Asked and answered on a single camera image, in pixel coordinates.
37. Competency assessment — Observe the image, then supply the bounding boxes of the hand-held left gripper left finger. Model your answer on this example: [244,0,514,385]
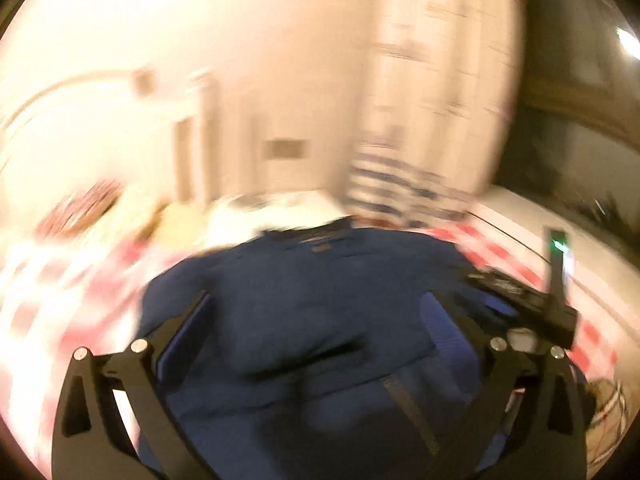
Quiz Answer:
[51,290,221,480]

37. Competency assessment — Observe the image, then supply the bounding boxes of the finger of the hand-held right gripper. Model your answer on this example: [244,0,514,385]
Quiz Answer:
[440,287,521,331]

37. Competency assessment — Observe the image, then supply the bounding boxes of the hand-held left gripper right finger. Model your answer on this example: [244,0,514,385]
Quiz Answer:
[420,290,588,480]

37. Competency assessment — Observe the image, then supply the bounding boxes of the dark blue jacket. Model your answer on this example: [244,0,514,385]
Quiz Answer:
[135,215,591,480]

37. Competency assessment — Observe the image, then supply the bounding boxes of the white ledge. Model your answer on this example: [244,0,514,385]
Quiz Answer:
[470,185,640,341]

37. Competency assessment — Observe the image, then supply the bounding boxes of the yellow pillow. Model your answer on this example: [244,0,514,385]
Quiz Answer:
[160,202,211,247]

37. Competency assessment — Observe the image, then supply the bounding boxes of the cream pillow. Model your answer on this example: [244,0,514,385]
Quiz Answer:
[120,195,166,241]

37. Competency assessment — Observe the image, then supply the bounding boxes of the pale patterned cloth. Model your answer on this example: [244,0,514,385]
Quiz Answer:
[585,377,628,466]

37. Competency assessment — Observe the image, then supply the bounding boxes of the red white checkered blanket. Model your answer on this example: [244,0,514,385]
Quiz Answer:
[0,220,626,471]

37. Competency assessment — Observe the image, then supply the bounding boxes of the striped cloth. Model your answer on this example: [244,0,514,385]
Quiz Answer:
[345,142,481,226]

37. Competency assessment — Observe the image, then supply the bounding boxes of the white nightstand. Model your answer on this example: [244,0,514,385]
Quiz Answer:
[205,192,351,247]

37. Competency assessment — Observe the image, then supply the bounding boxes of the floral pillow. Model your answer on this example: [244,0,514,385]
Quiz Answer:
[35,180,126,236]

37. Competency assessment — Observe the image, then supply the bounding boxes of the dark window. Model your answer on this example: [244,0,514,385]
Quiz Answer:
[500,0,640,231]

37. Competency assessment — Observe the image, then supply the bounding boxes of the white wooden headboard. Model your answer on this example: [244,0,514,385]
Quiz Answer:
[0,67,221,221]

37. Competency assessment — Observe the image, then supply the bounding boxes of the pale curtain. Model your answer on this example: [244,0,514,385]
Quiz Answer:
[350,0,523,201]

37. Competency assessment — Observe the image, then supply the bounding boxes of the beige wall plate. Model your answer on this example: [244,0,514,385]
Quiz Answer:
[265,139,308,160]

